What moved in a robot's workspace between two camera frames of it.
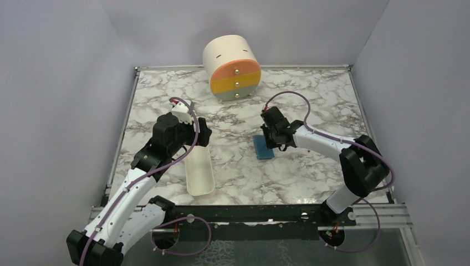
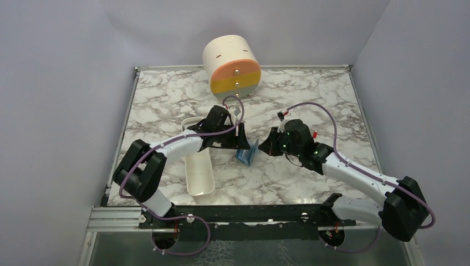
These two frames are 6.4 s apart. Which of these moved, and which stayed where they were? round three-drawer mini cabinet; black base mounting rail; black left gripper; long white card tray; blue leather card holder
Moved: black left gripper; blue leather card holder
Stayed: long white card tray; black base mounting rail; round three-drawer mini cabinet
